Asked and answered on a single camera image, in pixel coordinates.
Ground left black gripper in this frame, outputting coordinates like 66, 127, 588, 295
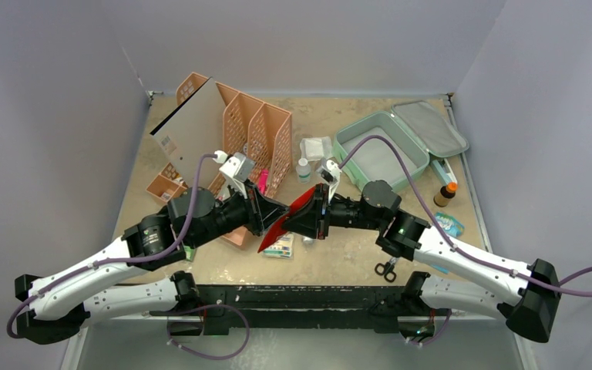
189, 177, 290, 249

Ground red first aid pouch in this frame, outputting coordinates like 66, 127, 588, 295
257, 186, 316, 253

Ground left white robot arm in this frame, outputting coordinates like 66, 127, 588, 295
7, 182, 289, 345

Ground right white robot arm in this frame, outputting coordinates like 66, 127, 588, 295
281, 180, 561, 343

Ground pink marker pen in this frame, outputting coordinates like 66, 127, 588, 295
257, 169, 269, 194

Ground green orange dressing packet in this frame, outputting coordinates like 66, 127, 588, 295
261, 233, 294, 259

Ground small white plastic bottle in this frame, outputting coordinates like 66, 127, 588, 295
295, 158, 311, 183

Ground white gauze pad packet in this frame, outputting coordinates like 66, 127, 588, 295
300, 136, 333, 162

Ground pink plastic desk organizer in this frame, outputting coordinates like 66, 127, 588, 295
163, 72, 291, 248

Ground grey folder board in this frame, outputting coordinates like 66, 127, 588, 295
150, 78, 226, 184

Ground mint green storage case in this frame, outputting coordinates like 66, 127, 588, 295
332, 100, 469, 192

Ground brown bottle orange cap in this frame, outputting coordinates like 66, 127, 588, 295
433, 182, 458, 207

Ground blue wipes packet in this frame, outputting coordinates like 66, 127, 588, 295
431, 211, 466, 274

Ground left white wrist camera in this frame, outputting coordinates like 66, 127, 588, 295
214, 150, 255, 199

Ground black handled scissors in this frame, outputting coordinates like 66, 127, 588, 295
374, 257, 399, 283

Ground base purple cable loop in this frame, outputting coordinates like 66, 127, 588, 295
166, 298, 254, 360

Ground black table front rail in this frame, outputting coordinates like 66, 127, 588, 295
79, 283, 524, 338

